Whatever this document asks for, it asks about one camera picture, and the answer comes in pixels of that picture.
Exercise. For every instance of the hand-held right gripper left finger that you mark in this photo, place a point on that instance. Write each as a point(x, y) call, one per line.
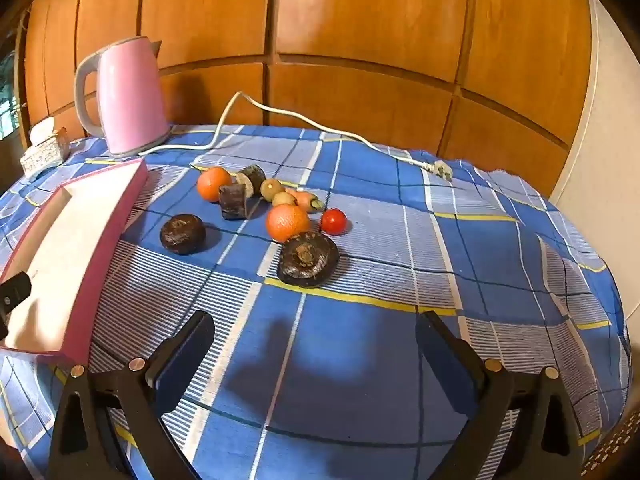
point(181, 365)

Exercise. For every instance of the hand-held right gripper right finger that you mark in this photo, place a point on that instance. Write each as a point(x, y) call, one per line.
point(444, 365)

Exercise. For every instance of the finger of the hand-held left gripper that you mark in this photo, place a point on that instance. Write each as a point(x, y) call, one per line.
point(14, 290)

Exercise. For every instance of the pink-rimmed white tray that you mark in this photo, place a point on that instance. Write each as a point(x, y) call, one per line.
point(60, 240)

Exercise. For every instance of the small dark water chestnut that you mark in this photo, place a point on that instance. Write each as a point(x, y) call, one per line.
point(182, 234)

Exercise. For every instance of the large dark sugarcane piece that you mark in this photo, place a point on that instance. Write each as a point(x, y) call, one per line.
point(233, 202)

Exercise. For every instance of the orange mandarin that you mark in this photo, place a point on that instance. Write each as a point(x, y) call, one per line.
point(287, 222)
point(215, 183)

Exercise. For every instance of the red tomato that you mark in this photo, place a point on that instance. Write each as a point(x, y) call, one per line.
point(333, 222)

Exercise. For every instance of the brown longan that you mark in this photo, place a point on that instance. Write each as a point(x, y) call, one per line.
point(283, 199)

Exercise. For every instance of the green kiwi fruit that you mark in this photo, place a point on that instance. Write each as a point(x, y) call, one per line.
point(271, 188)

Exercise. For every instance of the small orange carrot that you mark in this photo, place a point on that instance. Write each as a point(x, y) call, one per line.
point(306, 201)

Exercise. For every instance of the blue plaid tablecloth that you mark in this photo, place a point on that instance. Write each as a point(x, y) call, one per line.
point(350, 360)

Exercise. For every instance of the silver ornate tissue box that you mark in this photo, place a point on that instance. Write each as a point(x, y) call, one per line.
point(45, 155)

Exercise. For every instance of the dark door with glass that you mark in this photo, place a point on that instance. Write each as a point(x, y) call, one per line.
point(5, 105)

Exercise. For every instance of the wicker chair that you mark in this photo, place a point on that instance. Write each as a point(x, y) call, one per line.
point(615, 455)

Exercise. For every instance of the pink electric kettle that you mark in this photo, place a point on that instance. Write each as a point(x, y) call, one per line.
point(132, 100)

